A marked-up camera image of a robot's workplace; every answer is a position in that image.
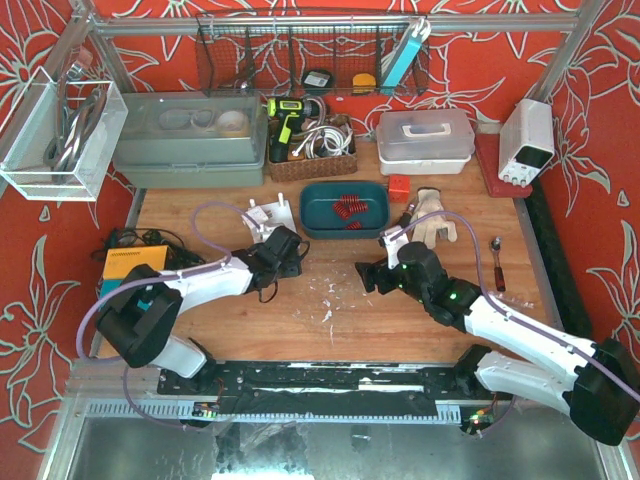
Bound white peg base plate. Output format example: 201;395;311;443
243;192;297;243

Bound clear acrylic wall bin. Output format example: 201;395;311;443
1;68;128;202

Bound red book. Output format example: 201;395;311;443
473;133;534;199

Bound orange handled screwdriver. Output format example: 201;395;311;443
398;202;416;228

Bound red handled ratchet wrench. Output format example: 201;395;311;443
490;237;506;292

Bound light blue book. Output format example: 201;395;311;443
381;37;422;95

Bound wicker basket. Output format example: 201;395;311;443
266;114;358;182

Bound grey cables in bin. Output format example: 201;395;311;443
43;74;109;184

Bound teal plastic tray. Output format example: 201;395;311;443
299;181;391;240

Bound white power supply unit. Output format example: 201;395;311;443
498;99;554;188

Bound grey plastic toolbox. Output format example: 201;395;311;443
113;92;267;189

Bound black cable tangle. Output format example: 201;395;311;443
90;227;206;266

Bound white work glove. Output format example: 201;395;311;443
411;187;457;249

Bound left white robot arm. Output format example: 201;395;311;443
95;226;306;380

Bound white coiled cables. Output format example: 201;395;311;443
294;124;355;160

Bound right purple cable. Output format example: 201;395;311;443
394;209;636;436

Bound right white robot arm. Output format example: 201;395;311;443
355;242;639;446

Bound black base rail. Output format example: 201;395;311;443
157;361;491;421

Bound orange and teal device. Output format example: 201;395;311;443
99;245;168;297

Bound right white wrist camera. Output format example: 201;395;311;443
381;225;409;270

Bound black wire mesh shelf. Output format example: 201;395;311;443
195;7;430;97

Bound orange red cube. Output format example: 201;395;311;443
388;174;411;203

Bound white plastic storage box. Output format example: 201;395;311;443
376;109;475;176

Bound green yellow cordless drill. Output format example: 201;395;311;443
267;97;320;163

